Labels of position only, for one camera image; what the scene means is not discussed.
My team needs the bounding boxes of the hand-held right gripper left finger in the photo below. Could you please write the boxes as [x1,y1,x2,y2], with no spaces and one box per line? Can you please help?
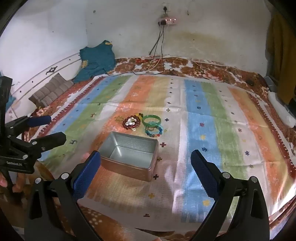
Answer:
[24,150,103,241]

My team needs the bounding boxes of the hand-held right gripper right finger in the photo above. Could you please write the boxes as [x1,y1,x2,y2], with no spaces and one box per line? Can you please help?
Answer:
[190,149,270,241]

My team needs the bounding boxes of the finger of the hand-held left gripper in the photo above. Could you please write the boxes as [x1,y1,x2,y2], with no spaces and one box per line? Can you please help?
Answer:
[9,131,67,161]
[5,115,52,137]

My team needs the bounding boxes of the silver metal tin box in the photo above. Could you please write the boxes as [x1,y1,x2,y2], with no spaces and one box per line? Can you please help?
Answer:
[98,131,159,182]

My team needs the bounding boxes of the dark red bead bracelet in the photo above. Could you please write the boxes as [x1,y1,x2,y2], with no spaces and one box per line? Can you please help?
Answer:
[122,116,142,131]

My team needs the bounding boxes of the multicolour bead bracelet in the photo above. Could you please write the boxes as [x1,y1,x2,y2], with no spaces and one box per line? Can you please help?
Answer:
[144,125,164,137]

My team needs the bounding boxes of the green jade bangle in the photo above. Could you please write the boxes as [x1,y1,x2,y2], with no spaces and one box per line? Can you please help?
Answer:
[142,114,162,127]

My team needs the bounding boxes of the person's left hand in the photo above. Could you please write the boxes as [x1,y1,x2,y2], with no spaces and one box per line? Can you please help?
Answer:
[0,173,25,194]

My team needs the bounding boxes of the striped grey cushion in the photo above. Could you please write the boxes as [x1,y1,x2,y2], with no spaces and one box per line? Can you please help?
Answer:
[29,73,74,108]

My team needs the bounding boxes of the white bed headboard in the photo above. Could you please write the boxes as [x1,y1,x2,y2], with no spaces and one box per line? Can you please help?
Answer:
[0,52,82,121]

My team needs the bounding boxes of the striped colourful mat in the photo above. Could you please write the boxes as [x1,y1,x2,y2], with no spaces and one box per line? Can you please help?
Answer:
[38,74,296,232]

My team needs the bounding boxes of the teal garment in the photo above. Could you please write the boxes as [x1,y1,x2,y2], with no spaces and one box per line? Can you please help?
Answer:
[73,40,116,84]

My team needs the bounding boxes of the white rolled bundle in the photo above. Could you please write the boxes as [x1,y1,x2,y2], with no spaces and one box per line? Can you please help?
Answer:
[268,91,296,127]

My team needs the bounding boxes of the grey box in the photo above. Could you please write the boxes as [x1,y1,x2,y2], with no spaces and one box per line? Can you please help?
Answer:
[264,76,277,92]

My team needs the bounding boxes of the striped patterned table cloth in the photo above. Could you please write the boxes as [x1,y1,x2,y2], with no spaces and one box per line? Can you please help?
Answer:
[0,57,296,241]

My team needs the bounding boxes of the yellow hanging cloth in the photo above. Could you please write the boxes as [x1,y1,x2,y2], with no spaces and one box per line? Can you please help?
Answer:
[266,14,292,102]

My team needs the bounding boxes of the pink power strip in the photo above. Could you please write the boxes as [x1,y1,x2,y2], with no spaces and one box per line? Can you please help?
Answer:
[158,17,178,26]

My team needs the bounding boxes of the thin pale cable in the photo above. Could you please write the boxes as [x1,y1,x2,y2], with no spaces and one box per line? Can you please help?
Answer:
[190,59,228,70]

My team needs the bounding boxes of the white cable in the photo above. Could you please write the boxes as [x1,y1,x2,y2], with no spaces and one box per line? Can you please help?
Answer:
[139,56,162,73]

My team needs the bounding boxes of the black cable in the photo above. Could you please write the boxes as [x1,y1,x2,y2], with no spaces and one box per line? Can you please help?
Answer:
[106,24,166,76]

